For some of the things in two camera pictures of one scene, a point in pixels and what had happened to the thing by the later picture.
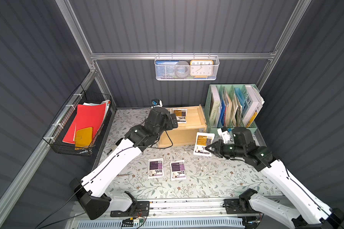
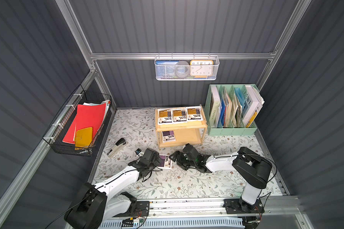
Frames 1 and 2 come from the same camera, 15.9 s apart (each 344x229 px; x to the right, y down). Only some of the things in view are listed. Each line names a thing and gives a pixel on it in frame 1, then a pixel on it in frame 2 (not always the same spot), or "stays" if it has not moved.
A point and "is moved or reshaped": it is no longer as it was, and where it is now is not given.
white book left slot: [214, 106] stays
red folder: [86, 116] stays
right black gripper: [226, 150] -> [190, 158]
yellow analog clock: [201, 68] stays
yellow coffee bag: [181, 114] stays
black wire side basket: [76, 131] stays
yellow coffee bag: [203, 140] -> [194, 114]
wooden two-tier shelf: [185, 134] stays
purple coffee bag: [155, 168] is moved or reshaped
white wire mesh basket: [186, 68] stays
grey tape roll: [182, 69] stays
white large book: [253, 103] stays
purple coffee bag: [177, 170] -> [168, 136]
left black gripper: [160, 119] -> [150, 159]
